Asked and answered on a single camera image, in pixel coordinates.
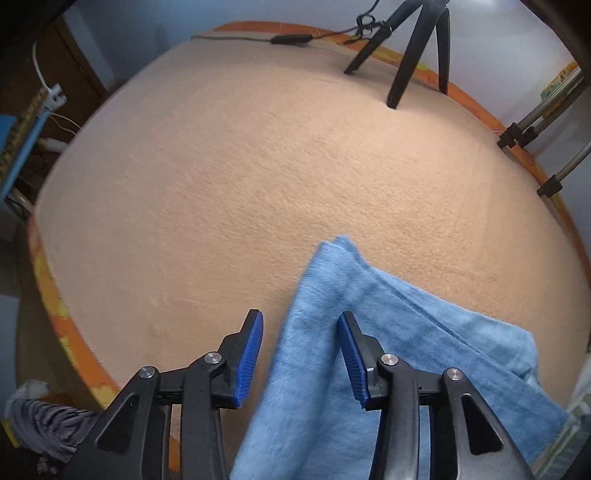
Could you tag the white desk lamp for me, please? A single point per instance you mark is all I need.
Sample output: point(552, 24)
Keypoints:
point(53, 92)

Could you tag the yellow patterned seat cushion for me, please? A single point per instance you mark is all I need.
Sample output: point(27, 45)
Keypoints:
point(14, 134)

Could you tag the grey striped cloth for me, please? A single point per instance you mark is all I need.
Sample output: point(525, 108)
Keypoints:
point(46, 415)

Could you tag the silver tripod stand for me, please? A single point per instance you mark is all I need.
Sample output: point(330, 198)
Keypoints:
point(531, 124)

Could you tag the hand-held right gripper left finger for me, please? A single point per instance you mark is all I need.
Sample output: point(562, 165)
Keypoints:
point(249, 355)

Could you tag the orange bed sheet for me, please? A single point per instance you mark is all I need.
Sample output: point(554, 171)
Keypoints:
point(69, 332)

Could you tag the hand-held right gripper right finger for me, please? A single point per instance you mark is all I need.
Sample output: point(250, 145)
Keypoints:
point(348, 355)

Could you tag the blue towel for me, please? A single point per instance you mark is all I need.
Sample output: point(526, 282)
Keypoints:
point(318, 314)

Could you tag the blue plastic chair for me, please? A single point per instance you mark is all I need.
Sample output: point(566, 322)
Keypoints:
point(23, 138)

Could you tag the black tripod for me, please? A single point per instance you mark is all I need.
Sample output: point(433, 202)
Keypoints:
point(411, 50)

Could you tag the wooden door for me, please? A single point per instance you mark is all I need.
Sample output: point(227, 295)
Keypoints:
point(78, 64)

